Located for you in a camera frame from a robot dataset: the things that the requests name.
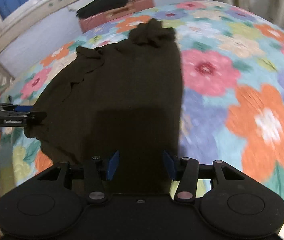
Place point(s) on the black folded clothes on suitcase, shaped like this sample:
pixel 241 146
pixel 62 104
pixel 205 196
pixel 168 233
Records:
pixel 97 6

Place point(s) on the floral quilted bedspread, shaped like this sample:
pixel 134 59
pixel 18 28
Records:
pixel 233 71

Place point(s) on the dark brown knit garment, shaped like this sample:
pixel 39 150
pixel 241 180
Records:
pixel 123 98

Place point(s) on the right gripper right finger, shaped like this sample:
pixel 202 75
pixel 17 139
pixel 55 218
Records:
pixel 188 171

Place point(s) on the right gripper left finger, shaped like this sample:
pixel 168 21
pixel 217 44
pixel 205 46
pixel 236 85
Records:
pixel 66 183

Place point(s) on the pink hard-shell suitcase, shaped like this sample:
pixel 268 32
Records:
pixel 103 17

